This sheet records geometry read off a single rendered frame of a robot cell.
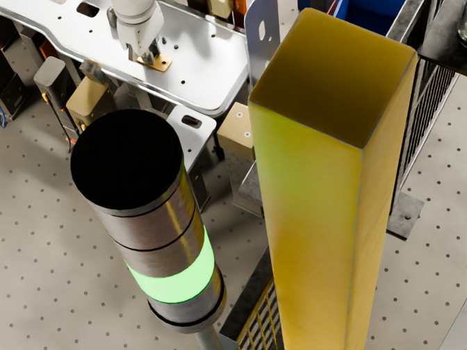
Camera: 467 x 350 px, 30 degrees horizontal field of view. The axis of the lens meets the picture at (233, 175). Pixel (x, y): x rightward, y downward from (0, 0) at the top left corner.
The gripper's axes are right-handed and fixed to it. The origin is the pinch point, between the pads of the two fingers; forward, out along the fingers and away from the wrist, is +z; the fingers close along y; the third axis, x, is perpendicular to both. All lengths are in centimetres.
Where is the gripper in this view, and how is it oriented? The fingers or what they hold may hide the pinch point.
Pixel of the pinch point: (149, 51)
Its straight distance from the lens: 186.7
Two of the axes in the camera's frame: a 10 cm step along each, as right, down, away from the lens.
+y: -4.8, 8.1, -3.3
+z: 0.9, 4.3, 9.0
